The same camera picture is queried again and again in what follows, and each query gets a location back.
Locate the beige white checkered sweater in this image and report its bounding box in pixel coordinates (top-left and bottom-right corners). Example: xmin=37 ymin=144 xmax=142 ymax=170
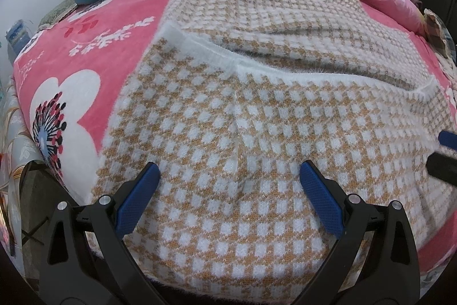
xmin=91 ymin=0 xmax=457 ymax=295

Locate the white fluffy cloth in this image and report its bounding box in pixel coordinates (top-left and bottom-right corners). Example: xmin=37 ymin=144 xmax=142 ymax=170
xmin=436 ymin=51 xmax=457 ymax=84

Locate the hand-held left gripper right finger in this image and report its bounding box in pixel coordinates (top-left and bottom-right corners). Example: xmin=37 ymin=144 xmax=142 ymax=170
xmin=293 ymin=161 xmax=420 ymax=305

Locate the pink floral blanket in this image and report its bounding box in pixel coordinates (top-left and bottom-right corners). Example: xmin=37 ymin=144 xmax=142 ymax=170
xmin=12 ymin=0 xmax=457 ymax=273

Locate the grey green patterned cloth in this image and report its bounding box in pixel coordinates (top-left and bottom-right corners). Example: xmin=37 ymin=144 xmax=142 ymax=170
xmin=39 ymin=0 xmax=77 ymax=30

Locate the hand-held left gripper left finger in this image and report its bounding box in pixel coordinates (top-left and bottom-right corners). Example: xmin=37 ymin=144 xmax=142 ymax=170
xmin=39 ymin=162 xmax=168 ymax=305

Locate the grey patterned bed sheet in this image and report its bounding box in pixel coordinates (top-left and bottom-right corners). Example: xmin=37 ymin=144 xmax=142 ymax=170
xmin=0 ymin=81 xmax=49 ymax=256

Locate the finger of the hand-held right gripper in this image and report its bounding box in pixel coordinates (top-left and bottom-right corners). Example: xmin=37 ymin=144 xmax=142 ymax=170
xmin=438 ymin=131 xmax=457 ymax=150
xmin=426 ymin=152 xmax=457 ymax=188

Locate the blue tissue pack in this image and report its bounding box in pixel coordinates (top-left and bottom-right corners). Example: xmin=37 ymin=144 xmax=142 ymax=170
xmin=5 ymin=19 xmax=31 ymax=53

